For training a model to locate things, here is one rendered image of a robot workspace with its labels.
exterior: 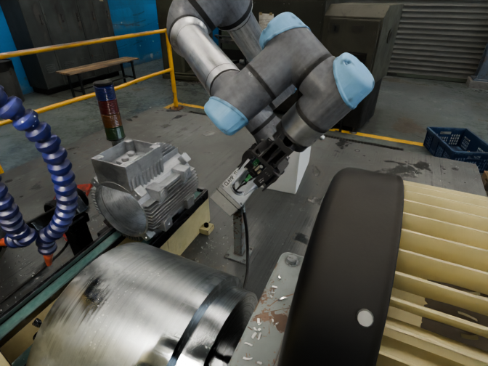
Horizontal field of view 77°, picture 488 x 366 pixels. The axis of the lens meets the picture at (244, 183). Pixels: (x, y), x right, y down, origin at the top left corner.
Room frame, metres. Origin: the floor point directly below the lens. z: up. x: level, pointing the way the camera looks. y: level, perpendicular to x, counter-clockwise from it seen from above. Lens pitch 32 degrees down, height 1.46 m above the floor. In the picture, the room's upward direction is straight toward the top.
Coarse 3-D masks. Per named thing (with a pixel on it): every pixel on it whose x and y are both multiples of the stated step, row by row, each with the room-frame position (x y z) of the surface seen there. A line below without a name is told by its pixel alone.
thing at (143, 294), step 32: (128, 256) 0.29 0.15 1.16; (160, 256) 0.30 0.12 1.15; (96, 288) 0.24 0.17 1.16; (128, 288) 0.24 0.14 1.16; (160, 288) 0.24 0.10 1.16; (192, 288) 0.24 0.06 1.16; (224, 288) 0.26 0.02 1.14; (64, 320) 0.20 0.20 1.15; (96, 320) 0.20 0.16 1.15; (128, 320) 0.20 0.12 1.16; (160, 320) 0.20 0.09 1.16; (192, 320) 0.20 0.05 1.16; (224, 320) 0.20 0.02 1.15; (32, 352) 0.18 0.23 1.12; (64, 352) 0.18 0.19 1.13; (96, 352) 0.17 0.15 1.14; (128, 352) 0.17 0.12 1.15; (160, 352) 0.17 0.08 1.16; (192, 352) 0.17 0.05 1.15; (224, 352) 0.20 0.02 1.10
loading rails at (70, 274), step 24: (192, 216) 0.72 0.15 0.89; (96, 240) 0.57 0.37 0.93; (120, 240) 0.59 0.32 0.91; (144, 240) 0.58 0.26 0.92; (168, 240) 0.61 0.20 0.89; (192, 240) 0.71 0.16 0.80; (72, 264) 0.50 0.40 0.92; (48, 288) 0.43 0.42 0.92; (24, 312) 0.37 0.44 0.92; (0, 336) 0.32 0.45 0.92; (24, 336) 0.35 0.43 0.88; (24, 360) 0.28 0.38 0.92
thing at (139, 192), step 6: (180, 156) 0.72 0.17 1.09; (186, 156) 0.72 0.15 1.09; (186, 162) 0.71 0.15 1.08; (96, 180) 0.60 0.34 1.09; (96, 186) 0.61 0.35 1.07; (138, 186) 0.57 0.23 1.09; (132, 192) 0.56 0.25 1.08; (138, 192) 0.55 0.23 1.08; (144, 192) 0.56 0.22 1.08; (138, 198) 0.55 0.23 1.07; (108, 222) 0.60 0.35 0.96; (144, 234) 0.56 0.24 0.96; (150, 234) 0.56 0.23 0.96
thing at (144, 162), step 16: (128, 144) 0.69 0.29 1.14; (144, 144) 0.69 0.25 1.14; (96, 160) 0.59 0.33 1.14; (112, 160) 0.64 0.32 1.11; (128, 160) 0.62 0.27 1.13; (144, 160) 0.61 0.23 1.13; (160, 160) 0.66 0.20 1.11; (112, 176) 0.58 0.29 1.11; (128, 176) 0.56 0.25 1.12; (144, 176) 0.60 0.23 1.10; (128, 192) 0.56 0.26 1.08
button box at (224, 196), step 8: (232, 176) 0.62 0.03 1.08; (224, 184) 0.59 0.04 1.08; (216, 192) 0.58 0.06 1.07; (224, 192) 0.57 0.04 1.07; (232, 192) 0.58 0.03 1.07; (216, 200) 0.58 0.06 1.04; (224, 200) 0.57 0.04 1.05; (232, 200) 0.57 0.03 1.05; (240, 200) 0.57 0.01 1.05; (224, 208) 0.57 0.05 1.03; (232, 208) 0.57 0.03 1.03
